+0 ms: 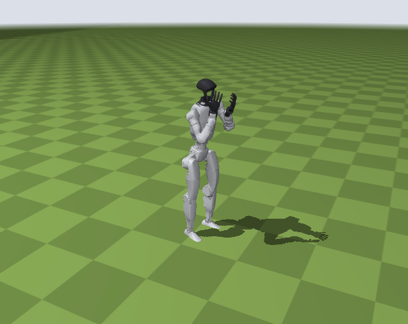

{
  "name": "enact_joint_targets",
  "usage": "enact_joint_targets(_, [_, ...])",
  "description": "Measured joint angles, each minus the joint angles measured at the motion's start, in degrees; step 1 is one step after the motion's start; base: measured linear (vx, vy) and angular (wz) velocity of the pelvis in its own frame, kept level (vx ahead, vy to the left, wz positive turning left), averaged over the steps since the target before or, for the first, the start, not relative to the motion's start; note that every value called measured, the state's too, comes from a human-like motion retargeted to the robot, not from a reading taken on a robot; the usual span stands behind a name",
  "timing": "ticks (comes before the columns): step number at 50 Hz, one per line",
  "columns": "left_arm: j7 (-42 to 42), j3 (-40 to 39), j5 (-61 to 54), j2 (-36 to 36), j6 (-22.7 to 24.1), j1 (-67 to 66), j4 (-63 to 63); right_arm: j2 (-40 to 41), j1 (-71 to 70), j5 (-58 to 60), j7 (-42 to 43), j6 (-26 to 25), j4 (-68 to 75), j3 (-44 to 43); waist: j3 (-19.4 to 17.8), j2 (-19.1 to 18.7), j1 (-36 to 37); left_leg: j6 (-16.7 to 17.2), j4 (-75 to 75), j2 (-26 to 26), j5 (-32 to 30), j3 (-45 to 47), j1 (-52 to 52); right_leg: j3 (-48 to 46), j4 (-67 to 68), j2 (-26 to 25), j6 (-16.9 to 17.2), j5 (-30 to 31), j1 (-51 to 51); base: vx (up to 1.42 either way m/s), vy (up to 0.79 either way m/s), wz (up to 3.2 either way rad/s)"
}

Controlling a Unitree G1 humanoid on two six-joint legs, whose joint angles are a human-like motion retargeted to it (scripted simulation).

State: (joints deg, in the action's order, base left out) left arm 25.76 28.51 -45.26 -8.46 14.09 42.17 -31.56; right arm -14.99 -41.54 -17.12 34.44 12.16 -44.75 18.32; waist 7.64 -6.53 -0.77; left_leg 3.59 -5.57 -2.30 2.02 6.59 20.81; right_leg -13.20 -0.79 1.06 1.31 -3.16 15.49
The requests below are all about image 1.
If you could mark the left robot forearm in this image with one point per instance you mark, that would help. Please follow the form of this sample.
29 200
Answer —
229 120

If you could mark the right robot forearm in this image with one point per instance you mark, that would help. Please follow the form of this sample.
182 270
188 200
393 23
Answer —
207 130

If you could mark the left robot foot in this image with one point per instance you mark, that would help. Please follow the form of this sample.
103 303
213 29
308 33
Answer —
211 224

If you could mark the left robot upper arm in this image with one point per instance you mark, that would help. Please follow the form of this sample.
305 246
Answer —
221 110

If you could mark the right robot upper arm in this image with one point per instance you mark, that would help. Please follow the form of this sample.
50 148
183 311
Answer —
193 119

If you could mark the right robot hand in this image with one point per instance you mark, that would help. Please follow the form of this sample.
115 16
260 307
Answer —
214 105

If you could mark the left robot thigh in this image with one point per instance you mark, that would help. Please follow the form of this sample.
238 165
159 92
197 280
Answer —
212 172

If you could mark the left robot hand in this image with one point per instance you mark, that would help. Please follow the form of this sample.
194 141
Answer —
230 109

